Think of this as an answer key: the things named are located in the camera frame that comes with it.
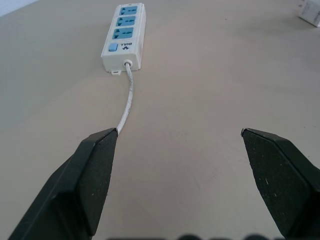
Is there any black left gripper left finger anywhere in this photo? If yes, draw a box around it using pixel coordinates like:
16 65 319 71
6 127 118 240

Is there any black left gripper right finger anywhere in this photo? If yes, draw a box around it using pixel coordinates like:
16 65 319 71
240 127 320 240

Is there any white power strip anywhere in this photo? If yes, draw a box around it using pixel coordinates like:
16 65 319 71
100 3 147 76

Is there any white power cable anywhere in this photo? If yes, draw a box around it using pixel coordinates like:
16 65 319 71
116 60 135 135

